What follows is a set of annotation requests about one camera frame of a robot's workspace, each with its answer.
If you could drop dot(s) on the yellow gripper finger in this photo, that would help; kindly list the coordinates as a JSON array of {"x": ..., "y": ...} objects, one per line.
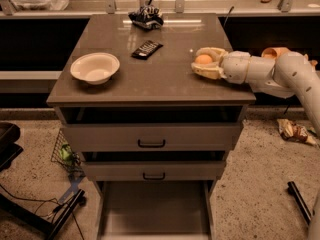
[
  {"x": 216, "y": 53},
  {"x": 211, "y": 71}
]

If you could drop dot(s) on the yellow crumpled cloth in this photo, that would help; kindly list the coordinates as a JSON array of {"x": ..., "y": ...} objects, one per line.
[{"x": 275, "y": 52}]

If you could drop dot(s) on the bottom grey open drawer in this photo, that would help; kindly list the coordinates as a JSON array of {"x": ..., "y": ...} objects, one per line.
[{"x": 154, "y": 210}]

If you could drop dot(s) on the grey drawer cabinet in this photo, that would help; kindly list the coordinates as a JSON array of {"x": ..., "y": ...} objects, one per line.
[{"x": 162, "y": 89}]

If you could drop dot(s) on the black white snack bag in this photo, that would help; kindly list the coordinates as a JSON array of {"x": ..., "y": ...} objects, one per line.
[{"x": 147, "y": 17}]

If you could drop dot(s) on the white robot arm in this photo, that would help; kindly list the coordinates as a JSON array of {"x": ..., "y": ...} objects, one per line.
[{"x": 272, "y": 152}]

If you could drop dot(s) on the white bowl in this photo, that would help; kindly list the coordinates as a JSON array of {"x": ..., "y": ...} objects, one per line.
[{"x": 95, "y": 68}]

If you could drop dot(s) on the brown snack bag on floor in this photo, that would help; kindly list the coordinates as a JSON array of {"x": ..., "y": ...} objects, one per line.
[{"x": 291, "y": 131}]

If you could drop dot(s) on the top grey drawer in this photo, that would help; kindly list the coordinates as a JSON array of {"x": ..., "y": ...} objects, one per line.
[{"x": 152, "y": 137}]

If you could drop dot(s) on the blue tape on floor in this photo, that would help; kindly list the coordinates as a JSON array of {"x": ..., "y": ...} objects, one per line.
[{"x": 74, "y": 180}]

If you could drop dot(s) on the wire basket with green item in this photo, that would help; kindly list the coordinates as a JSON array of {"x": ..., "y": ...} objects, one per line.
[{"x": 64, "y": 156}]

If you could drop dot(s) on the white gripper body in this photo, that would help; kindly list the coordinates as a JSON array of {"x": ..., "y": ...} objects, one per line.
[{"x": 235, "y": 66}]

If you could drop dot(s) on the orange fruit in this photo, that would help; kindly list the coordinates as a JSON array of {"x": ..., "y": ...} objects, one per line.
[{"x": 204, "y": 59}]

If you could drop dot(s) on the black candy bar wrapper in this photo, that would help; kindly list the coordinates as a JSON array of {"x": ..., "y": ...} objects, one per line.
[{"x": 145, "y": 50}]

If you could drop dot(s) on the middle grey drawer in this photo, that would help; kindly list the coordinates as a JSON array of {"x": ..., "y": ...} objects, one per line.
[{"x": 156, "y": 170}]

